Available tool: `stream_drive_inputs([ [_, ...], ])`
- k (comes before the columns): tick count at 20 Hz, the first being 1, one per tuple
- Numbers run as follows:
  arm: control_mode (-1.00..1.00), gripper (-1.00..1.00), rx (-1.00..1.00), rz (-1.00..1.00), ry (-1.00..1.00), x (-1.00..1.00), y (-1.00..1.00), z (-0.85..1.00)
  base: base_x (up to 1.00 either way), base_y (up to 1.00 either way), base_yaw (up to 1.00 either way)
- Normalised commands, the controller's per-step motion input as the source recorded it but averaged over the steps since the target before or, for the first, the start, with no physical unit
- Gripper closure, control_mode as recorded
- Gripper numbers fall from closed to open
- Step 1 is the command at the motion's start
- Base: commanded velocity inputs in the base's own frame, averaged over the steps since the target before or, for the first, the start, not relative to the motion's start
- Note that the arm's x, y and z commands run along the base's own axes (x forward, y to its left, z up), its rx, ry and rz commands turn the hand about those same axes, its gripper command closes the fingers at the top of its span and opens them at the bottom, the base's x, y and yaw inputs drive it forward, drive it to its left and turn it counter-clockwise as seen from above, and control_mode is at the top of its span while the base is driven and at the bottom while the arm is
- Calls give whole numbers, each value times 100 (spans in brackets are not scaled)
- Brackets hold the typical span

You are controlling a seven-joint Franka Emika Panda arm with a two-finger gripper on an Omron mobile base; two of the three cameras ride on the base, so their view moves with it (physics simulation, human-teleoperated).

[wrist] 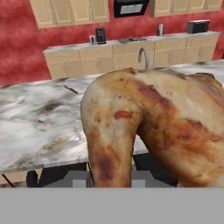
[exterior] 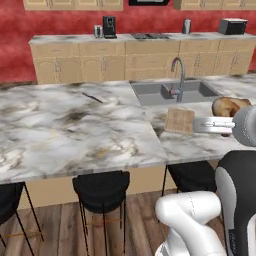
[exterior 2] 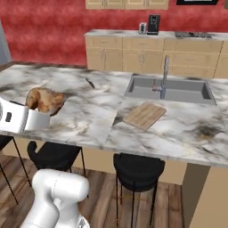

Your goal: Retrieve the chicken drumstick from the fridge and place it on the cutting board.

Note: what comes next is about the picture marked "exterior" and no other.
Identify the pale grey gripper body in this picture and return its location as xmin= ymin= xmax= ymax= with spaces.
xmin=192 ymin=116 xmax=236 ymax=136

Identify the wooden cutting board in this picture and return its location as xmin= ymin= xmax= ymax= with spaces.
xmin=163 ymin=107 xmax=196 ymax=136

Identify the brown bread loaf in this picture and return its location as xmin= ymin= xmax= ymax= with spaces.
xmin=211 ymin=96 xmax=253 ymax=118

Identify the silver curved tap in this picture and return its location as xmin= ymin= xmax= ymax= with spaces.
xmin=169 ymin=56 xmax=187 ymax=104

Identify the black bar stool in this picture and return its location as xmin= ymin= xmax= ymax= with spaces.
xmin=71 ymin=170 xmax=131 ymax=256
xmin=0 ymin=181 xmax=45 ymax=256
xmin=161 ymin=160 xmax=218 ymax=198

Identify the grey sink basin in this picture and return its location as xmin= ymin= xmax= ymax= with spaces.
xmin=129 ymin=78 xmax=223 ymax=108

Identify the beige island cabinet panel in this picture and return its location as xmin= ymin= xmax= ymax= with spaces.
xmin=17 ymin=164 xmax=178 ymax=211

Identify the grey tall cup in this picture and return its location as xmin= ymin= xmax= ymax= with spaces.
xmin=181 ymin=18 xmax=192 ymax=35

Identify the black toaster oven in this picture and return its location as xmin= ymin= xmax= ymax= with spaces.
xmin=217 ymin=17 xmax=249 ymax=36

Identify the black hob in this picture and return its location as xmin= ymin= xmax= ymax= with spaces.
xmin=130 ymin=32 xmax=171 ymax=41

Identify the beige base cupboard run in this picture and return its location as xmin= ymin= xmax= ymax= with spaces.
xmin=28 ymin=31 xmax=256 ymax=85

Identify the dark kitchen knife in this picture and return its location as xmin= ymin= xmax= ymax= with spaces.
xmin=81 ymin=91 xmax=105 ymax=105

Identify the black extractor hood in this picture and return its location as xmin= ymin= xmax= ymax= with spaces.
xmin=128 ymin=0 xmax=171 ymax=7

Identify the black coffee machine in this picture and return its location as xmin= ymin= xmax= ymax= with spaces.
xmin=101 ymin=15 xmax=118 ymax=40

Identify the grey metal jar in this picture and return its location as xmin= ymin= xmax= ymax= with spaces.
xmin=93 ymin=24 xmax=104 ymax=39

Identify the beige wall cupboard run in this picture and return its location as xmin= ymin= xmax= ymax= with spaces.
xmin=173 ymin=0 xmax=256 ymax=11
xmin=22 ymin=0 xmax=125 ymax=12

